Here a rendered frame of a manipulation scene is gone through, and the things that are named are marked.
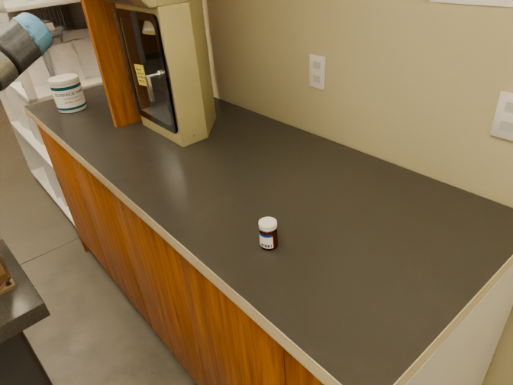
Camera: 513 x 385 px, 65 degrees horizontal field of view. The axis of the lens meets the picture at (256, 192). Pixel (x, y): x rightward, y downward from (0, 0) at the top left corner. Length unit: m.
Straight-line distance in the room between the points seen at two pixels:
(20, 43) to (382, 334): 0.85
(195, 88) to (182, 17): 0.23
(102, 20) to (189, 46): 0.40
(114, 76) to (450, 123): 1.22
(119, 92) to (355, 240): 1.14
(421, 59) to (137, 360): 1.65
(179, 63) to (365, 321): 0.99
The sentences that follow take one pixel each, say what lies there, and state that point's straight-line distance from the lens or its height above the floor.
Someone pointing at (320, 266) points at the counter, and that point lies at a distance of 0.93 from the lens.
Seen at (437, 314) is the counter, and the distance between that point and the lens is 0.88.
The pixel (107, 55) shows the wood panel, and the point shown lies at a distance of 1.72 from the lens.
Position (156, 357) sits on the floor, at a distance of 2.02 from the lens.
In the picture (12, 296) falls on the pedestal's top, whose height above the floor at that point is 0.94.
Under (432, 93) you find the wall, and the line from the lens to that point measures 1.25.
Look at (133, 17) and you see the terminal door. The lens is 1.52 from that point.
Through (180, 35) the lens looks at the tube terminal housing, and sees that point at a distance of 1.42.
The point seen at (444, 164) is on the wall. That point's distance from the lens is 1.30.
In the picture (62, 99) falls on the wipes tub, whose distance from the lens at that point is 2.06.
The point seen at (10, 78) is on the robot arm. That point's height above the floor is 1.38.
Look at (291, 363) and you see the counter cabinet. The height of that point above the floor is 0.81.
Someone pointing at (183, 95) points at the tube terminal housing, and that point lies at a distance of 1.46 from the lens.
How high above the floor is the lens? 1.57
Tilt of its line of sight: 32 degrees down
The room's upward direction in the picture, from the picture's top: 4 degrees counter-clockwise
